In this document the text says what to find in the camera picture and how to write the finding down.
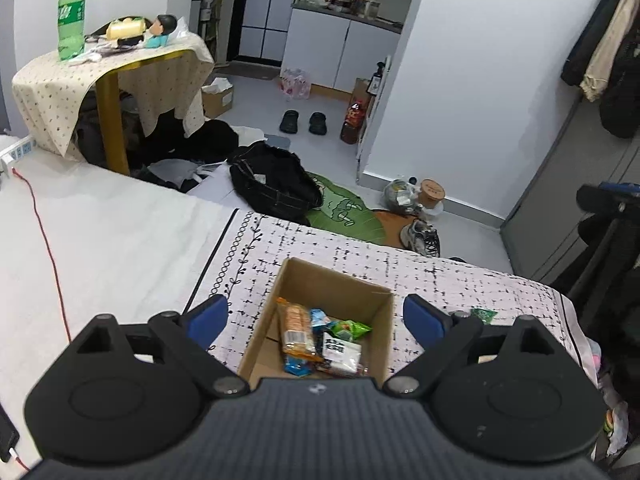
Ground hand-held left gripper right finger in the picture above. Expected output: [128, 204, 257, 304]
[382, 294, 560, 398]

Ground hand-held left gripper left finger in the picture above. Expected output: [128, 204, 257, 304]
[74, 294, 250, 398]

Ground lime green snack packet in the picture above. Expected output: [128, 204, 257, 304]
[327, 319, 373, 343]

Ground black and white packet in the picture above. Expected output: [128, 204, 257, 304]
[320, 332, 362, 376]

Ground orange cracker packet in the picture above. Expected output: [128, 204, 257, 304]
[276, 297, 323, 361]

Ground brown cardboard box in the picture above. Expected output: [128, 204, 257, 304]
[237, 257, 396, 391]

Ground grey wardrobe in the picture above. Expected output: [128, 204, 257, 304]
[501, 95, 640, 286]

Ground hanging coats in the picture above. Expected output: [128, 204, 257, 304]
[560, 0, 640, 138]

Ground grey sneaker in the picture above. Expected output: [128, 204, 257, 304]
[400, 219, 442, 257]

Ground brown lidded jar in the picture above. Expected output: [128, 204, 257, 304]
[419, 178, 446, 213]

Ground clear plastic bag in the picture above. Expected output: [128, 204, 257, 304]
[384, 178, 418, 213]

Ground white bed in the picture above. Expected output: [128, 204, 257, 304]
[0, 152, 238, 461]

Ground green floor mat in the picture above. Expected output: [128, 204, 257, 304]
[305, 172, 386, 246]

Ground beige hanging garment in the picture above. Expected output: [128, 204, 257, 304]
[581, 0, 640, 103]

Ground white cloth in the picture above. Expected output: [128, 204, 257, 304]
[135, 157, 236, 201]

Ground black bag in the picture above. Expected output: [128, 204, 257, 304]
[229, 141, 325, 221]

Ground black clothing pile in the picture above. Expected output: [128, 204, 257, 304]
[145, 117, 241, 166]

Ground white narrow shelf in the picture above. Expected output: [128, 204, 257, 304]
[356, 55, 393, 181]

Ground dark red bottle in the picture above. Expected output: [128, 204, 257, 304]
[340, 100, 371, 145]

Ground small open floor carton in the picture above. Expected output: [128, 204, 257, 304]
[201, 80, 235, 118]

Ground yellow side table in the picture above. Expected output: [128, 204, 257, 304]
[95, 50, 201, 176]

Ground black phone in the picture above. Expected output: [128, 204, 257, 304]
[0, 402, 21, 463]

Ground black spray bottle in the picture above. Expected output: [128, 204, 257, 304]
[370, 61, 388, 96]

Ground pink pack of water bottles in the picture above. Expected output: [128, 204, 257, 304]
[279, 66, 312, 99]

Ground white power strip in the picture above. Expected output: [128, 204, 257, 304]
[0, 137, 36, 176]

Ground dotted cream tablecloth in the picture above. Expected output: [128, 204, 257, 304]
[12, 30, 216, 161]

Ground white kitchen cabinet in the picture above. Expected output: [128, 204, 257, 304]
[281, 2, 403, 96]

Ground black haired doll figure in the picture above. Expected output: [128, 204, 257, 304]
[145, 14, 178, 48]

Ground yellow box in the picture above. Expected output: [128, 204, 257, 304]
[106, 17, 151, 41]

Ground black framed glass door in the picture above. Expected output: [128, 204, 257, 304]
[227, 0, 306, 66]

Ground green plastic bottle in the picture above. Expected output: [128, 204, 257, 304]
[56, 0, 87, 62]

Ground red cable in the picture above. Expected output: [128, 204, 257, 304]
[12, 167, 71, 341]

